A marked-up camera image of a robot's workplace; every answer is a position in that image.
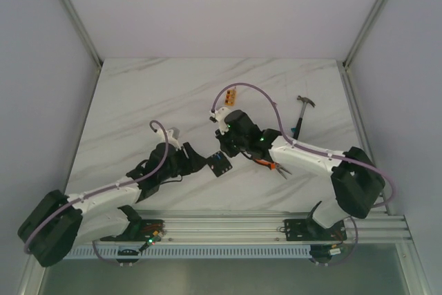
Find white slotted cable duct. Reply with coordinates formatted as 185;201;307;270
65;244;311;260

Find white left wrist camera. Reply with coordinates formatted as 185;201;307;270
156;127;181;149

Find aluminium mounting rail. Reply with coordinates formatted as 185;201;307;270
139;210;412;245

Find black handled claw hammer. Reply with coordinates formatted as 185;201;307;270
292;95;316;140

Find aluminium corner frame post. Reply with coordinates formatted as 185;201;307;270
59;0;104;69

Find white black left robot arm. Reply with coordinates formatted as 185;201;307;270
17;142;206;267

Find orange fuse holder block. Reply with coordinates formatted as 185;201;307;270
224;86;237;106

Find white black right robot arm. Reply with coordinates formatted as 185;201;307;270
210;107;385;240

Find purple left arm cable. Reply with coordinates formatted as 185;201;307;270
23;120;170;269

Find orange handled needle-nose pliers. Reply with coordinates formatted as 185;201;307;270
251;158;291;179

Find black fuse box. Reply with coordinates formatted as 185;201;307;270
206;151;233;178

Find right aluminium frame post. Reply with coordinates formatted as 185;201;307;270
343;0;388;70

